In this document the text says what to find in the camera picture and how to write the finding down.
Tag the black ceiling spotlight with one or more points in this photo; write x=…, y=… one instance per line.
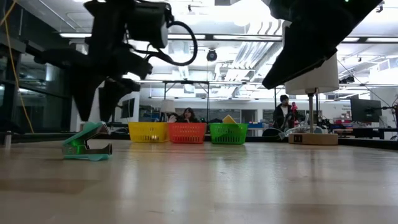
x=211, y=55

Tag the black background station frame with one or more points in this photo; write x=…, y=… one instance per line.
x=207, y=99

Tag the black computer monitor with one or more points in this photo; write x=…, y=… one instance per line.
x=365, y=110

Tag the teal staple remover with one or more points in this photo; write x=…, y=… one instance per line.
x=76, y=139

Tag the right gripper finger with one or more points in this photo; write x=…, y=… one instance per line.
x=298, y=59

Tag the person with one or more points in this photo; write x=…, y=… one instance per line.
x=281, y=113
x=187, y=115

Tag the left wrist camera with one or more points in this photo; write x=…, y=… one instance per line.
x=149, y=25

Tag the white shade table lamp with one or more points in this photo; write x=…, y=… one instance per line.
x=320, y=81

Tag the blue storage bin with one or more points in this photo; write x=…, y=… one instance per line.
x=255, y=125

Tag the small grey cylinder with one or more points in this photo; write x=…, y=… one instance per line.
x=7, y=140

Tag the yellow plastic basket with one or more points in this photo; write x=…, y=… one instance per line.
x=148, y=132

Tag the orange plastic basket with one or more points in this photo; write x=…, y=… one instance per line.
x=187, y=133

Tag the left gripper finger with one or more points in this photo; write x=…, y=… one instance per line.
x=115, y=96
x=85, y=93

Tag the black monitor on arm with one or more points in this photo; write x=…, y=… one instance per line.
x=128, y=108

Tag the black aluminium table frame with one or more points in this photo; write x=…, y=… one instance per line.
x=367, y=143

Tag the green plastic basket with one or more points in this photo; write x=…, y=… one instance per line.
x=228, y=133

